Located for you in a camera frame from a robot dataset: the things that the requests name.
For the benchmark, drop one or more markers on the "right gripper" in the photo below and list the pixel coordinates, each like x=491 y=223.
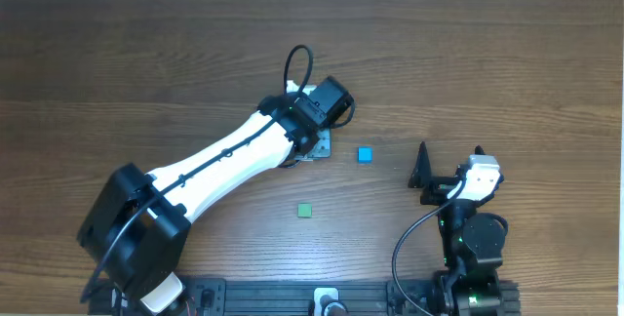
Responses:
x=439 y=191

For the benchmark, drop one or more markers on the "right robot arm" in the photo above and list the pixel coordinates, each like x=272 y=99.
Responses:
x=480 y=243

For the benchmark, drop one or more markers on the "blue cube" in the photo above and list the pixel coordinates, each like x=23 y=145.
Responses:
x=364 y=155

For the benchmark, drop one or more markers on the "green cube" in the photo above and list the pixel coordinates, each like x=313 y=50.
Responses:
x=304 y=210

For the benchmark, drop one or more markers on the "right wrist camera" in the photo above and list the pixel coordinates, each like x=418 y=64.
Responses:
x=480 y=177

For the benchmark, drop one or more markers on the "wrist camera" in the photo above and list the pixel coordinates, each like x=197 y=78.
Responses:
x=480 y=177
x=292 y=87

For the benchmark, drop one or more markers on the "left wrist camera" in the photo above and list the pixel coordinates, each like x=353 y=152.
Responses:
x=292 y=87

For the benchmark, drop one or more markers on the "mounting rail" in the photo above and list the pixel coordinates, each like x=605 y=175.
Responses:
x=273 y=296

